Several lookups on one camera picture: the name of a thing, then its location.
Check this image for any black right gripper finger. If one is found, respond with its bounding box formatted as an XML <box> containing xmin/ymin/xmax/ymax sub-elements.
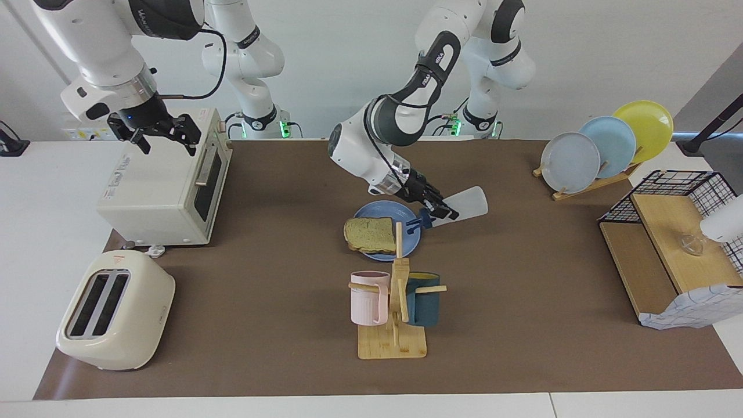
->
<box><xmin>107</xmin><ymin>114</ymin><xmax>152</xmax><ymax>156</ymax></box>
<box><xmin>158</xmin><ymin>114</ymin><xmax>202</xmax><ymax>157</ymax></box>

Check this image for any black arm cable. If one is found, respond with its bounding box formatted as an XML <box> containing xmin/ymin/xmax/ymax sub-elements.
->
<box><xmin>363</xmin><ymin>49</ymin><xmax>459</xmax><ymax>175</ymax></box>
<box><xmin>157</xmin><ymin>26</ymin><xmax>227</xmax><ymax>100</ymax></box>

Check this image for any wooden two-tier shelf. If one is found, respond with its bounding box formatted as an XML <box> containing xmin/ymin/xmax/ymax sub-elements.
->
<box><xmin>599</xmin><ymin>193</ymin><xmax>743</xmax><ymax>326</ymax></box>

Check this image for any black wire basket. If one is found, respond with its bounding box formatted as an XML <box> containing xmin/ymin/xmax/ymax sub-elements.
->
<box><xmin>598</xmin><ymin>170</ymin><xmax>743</xmax><ymax>273</ymax></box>

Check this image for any yellow plate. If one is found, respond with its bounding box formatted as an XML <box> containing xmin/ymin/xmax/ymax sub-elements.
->
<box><xmin>613</xmin><ymin>100</ymin><xmax>675</xmax><ymax>164</ymax></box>

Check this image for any toasted bread slice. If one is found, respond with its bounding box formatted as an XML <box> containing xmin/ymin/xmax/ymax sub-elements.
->
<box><xmin>343</xmin><ymin>217</ymin><xmax>397</xmax><ymax>254</ymax></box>

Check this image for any pale grey plate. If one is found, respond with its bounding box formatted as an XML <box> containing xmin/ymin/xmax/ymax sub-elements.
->
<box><xmin>540</xmin><ymin>132</ymin><xmax>601</xmax><ymax>194</ymax></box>

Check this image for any cream two-slot toaster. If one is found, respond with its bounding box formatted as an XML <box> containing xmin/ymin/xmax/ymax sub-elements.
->
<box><xmin>56</xmin><ymin>250</ymin><xmax>176</xmax><ymax>372</ymax></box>

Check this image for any toaster cable and plug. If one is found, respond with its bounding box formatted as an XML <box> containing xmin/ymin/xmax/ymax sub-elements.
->
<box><xmin>122</xmin><ymin>241</ymin><xmax>167</xmax><ymax>258</ymax></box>

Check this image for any light blue plate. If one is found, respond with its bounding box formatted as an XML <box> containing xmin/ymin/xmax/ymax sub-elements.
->
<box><xmin>580</xmin><ymin>116</ymin><xmax>637</xmax><ymax>179</ymax></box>

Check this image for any black camera stand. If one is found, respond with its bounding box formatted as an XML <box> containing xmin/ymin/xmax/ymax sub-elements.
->
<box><xmin>673</xmin><ymin>93</ymin><xmax>743</xmax><ymax>156</ymax></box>

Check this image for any wooden plate rack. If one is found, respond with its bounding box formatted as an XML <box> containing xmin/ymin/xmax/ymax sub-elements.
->
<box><xmin>533</xmin><ymin>161</ymin><xmax>642</xmax><ymax>202</ymax></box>

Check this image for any wooden mug tree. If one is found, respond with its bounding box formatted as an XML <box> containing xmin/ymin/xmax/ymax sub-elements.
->
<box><xmin>348</xmin><ymin>222</ymin><xmax>448</xmax><ymax>360</ymax></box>

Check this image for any clear glass cup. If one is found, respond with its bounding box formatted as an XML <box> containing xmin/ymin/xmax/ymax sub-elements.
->
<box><xmin>676</xmin><ymin>233</ymin><xmax>706</xmax><ymax>257</ymax></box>

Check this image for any blue round plate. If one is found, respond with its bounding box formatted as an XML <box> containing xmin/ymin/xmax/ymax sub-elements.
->
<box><xmin>354</xmin><ymin>200</ymin><xmax>422</xmax><ymax>261</ymax></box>

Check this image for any translucent squeeze bottle blue cap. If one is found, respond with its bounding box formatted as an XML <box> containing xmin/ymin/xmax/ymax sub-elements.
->
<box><xmin>405</xmin><ymin>186</ymin><xmax>489</xmax><ymax>236</ymax></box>

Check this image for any pink ribbed mug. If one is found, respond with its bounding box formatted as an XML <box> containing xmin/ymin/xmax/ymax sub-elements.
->
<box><xmin>350</xmin><ymin>271</ymin><xmax>391</xmax><ymax>326</ymax></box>

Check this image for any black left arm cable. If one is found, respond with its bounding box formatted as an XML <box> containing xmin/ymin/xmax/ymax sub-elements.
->
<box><xmin>363</xmin><ymin>49</ymin><xmax>459</xmax><ymax>175</ymax></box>

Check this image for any white toaster oven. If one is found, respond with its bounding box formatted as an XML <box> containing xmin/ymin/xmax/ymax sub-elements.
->
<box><xmin>96</xmin><ymin>107</ymin><xmax>233</xmax><ymax>247</ymax></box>

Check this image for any white cylindrical device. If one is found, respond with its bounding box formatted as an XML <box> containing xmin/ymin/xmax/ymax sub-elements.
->
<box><xmin>699</xmin><ymin>194</ymin><xmax>743</xmax><ymax>243</ymax></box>

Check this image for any black desk clamp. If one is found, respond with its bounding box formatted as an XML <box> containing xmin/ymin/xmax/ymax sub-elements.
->
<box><xmin>0</xmin><ymin>120</ymin><xmax>31</xmax><ymax>157</ymax></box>

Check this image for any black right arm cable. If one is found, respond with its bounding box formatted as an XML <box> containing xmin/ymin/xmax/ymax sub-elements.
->
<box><xmin>157</xmin><ymin>26</ymin><xmax>227</xmax><ymax>100</ymax></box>

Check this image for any dark teal mug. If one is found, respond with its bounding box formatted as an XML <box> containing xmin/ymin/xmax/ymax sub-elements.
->
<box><xmin>405</xmin><ymin>272</ymin><xmax>442</xmax><ymax>327</ymax></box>

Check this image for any white wall socket strip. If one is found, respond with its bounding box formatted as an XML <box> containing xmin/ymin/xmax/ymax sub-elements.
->
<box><xmin>61</xmin><ymin>111</ymin><xmax>125</xmax><ymax>141</ymax></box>

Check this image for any brown table mat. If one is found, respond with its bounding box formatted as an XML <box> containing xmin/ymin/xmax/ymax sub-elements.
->
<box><xmin>33</xmin><ymin>139</ymin><xmax>743</xmax><ymax>400</ymax></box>

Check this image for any white checked cloth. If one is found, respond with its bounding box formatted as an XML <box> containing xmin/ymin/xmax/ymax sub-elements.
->
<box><xmin>639</xmin><ymin>283</ymin><xmax>743</xmax><ymax>330</ymax></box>

